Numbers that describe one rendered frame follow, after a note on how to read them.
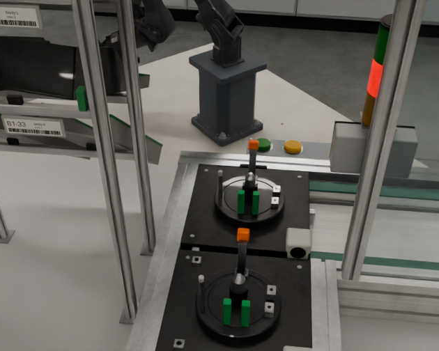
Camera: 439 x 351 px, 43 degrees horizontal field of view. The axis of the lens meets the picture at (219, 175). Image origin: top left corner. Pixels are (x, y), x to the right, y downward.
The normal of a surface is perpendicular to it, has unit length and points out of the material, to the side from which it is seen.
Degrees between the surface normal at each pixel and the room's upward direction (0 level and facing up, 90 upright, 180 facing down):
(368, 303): 90
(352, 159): 90
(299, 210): 0
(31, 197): 0
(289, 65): 0
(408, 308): 90
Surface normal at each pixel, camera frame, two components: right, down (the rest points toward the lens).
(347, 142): -0.11, 0.62
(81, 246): 0.00, -0.78
